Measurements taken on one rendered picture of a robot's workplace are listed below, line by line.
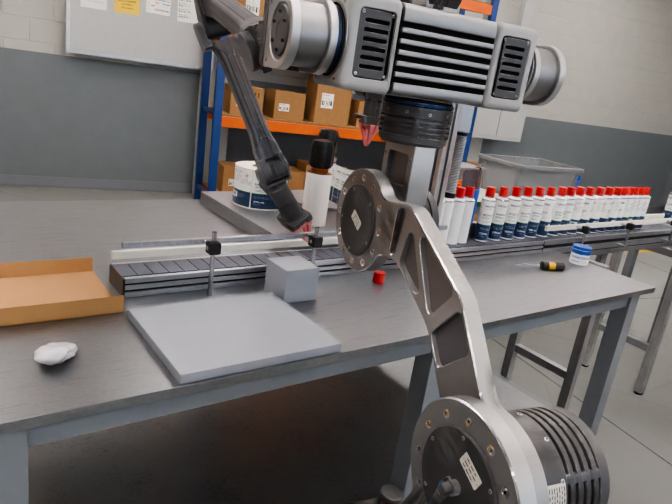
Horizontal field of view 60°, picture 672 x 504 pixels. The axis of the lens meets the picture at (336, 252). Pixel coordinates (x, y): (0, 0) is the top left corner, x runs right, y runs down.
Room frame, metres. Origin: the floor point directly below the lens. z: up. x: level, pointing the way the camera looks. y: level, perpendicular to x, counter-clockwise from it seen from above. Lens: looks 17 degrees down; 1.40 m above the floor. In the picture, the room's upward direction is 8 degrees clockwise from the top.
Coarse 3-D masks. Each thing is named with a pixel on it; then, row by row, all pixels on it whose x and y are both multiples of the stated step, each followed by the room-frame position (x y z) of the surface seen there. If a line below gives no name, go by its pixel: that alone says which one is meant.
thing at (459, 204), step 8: (456, 192) 1.99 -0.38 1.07; (464, 192) 1.99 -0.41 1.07; (456, 200) 1.98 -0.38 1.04; (464, 200) 1.99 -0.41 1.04; (456, 208) 1.98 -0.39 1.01; (456, 216) 1.98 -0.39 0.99; (456, 224) 1.98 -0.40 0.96; (448, 232) 1.98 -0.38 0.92; (456, 232) 1.98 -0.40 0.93; (448, 240) 1.98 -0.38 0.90; (456, 240) 1.98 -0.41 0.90
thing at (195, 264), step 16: (512, 240) 2.19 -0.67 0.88; (528, 240) 2.23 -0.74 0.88; (224, 256) 1.51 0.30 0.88; (240, 256) 1.53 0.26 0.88; (256, 256) 1.55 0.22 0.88; (272, 256) 1.57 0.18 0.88; (304, 256) 1.61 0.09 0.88; (320, 256) 1.63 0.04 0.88; (336, 256) 1.66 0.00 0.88; (128, 272) 1.29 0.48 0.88; (144, 272) 1.30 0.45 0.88; (160, 272) 1.32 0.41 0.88; (176, 272) 1.34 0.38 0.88
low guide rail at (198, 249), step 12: (288, 240) 1.63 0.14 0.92; (300, 240) 1.65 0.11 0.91; (324, 240) 1.70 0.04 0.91; (336, 240) 1.73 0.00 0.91; (120, 252) 1.33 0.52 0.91; (132, 252) 1.35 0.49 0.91; (144, 252) 1.37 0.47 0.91; (156, 252) 1.38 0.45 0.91; (168, 252) 1.40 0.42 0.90; (180, 252) 1.42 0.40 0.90; (192, 252) 1.44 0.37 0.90; (204, 252) 1.46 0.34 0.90
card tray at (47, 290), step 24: (0, 264) 1.25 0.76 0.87; (24, 264) 1.28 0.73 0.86; (48, 264) 1.32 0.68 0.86; (72, 264) 1.35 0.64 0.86; (0, 288) 1.20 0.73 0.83; (24, 288) 1.22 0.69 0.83; (48, 288) 1.23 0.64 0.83; (72, 288) 1.25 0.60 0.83; (96, 288) 1.27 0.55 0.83; (0, 312) 1.03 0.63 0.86; (24, 312) 1.06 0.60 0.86; (48, 312) 1.08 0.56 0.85; (72, 312) 1.11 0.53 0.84; (96, 312) 1.14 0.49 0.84
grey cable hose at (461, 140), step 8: (464, 136) 1.81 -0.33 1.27; (456, 144) 1.82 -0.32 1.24; (464, 144) 1.82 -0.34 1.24; (456, 152) 1.81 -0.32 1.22; (456, 160) 1.81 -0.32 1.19; (456, 168) 1.81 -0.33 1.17; (456, 176) 1.81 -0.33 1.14; (448, 184) 1.82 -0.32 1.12; (456, 184) 1.82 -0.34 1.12; (448, 192) 1.81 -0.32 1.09
